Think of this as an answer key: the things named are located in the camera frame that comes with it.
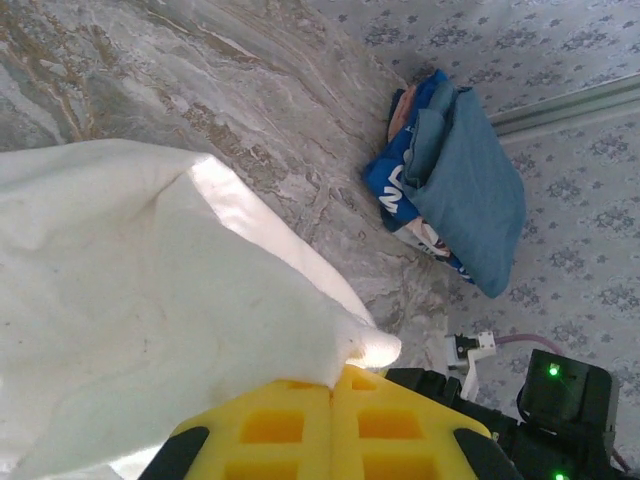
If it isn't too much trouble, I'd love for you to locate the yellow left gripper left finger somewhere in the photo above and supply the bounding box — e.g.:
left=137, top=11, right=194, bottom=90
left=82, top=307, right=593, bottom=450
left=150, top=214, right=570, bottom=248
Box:
left=144, top=377, right=336, bottom=480

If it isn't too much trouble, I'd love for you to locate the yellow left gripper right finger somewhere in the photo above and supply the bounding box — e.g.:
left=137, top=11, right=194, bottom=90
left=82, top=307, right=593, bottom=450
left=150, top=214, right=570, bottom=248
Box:
left=331, top=363, right=521, bottom=480

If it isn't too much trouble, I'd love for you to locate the folded white printed t-shirt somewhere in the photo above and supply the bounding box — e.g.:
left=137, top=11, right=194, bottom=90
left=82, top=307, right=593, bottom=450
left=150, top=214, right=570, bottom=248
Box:
left=393, top=218, right=452, bottom=260

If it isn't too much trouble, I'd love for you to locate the folded blue-grey t-shirt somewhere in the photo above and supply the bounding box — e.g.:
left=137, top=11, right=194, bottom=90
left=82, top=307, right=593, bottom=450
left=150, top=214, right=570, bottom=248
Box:
left=402, top=82, right=526, bottom=300

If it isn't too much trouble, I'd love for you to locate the folded royal blue printed t-shirt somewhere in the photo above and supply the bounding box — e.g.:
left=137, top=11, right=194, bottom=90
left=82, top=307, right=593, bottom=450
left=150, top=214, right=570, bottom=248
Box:
left=362, top=68, right=476, bottom=286

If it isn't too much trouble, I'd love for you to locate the folded peach t-shirt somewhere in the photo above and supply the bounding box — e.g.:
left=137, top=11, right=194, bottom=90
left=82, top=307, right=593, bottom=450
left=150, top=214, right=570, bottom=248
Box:
left=387, top=84, right=419, bottom=142

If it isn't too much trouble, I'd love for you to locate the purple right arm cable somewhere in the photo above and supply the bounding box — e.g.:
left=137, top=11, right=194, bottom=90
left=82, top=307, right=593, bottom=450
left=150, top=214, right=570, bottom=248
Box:
left=492, top=332, right=632, bottom=474

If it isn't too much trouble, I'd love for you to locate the aluminium corner post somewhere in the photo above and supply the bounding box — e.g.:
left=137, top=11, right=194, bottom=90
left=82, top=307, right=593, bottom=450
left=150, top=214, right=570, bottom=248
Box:
left=487, top=72, right=640, bottom=139

